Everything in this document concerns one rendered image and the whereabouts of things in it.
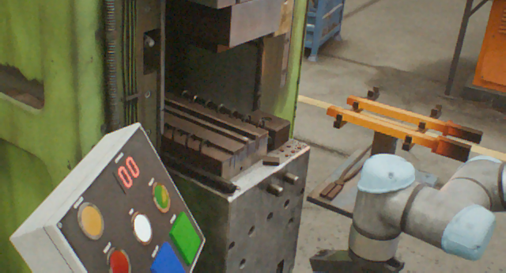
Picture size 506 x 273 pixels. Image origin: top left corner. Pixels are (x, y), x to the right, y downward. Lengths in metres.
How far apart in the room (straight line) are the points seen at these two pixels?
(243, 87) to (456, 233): 1.08
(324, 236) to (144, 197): 1.94
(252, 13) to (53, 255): 0.73
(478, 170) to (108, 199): 0.57
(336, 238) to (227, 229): 1.49
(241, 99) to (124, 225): 0.90
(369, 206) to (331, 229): 2.10
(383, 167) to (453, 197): 0.10
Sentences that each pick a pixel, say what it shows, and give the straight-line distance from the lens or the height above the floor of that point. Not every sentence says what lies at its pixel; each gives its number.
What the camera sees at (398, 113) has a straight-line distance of 1.82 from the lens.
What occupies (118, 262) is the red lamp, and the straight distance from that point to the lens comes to 0.95.
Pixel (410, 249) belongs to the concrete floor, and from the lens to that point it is 2.97.
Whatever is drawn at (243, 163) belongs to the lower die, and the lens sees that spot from 1.54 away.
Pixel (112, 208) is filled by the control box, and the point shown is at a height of 1.15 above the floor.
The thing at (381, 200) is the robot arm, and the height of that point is 1.25.
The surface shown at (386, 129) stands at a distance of 1.72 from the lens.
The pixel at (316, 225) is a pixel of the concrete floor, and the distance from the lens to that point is 2.99.
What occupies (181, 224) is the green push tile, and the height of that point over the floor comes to 1.03.
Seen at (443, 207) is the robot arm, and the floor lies 1.26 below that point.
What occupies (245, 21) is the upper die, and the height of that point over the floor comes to 1.32.
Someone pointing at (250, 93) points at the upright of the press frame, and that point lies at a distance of 1.79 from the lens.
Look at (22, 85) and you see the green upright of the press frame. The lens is 1.47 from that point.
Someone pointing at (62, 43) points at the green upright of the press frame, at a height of 1.30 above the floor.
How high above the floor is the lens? 1.70
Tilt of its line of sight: 26 degrees down
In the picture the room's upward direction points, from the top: 5 degrees clockwise
